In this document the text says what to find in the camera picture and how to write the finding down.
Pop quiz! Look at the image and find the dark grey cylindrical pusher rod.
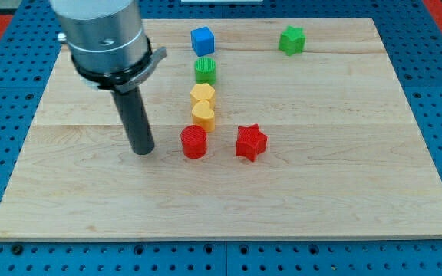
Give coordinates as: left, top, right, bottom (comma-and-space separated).
112, 87, 155, 155

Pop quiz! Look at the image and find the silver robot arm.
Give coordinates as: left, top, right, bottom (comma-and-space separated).
50, 0, 167, 155

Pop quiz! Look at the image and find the yellow heart block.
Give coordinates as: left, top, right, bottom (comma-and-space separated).
191, 100, 216, 133

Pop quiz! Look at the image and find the red cylinder block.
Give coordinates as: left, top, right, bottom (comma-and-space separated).
180, 125, 207, 159

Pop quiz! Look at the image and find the green cylinder block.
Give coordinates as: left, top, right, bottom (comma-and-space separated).
194, 57, 216, 84

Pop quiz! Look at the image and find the blue cube block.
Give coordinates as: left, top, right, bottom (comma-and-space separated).
190, 26, 215, 57

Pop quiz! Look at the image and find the red star block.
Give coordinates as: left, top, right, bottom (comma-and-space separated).
235, 123, 268, 162

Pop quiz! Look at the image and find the wooden board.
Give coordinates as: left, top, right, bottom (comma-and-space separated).
0, 18, 442, 242

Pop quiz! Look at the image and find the green star block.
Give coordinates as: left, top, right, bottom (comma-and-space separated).
278, 25, 306, 56

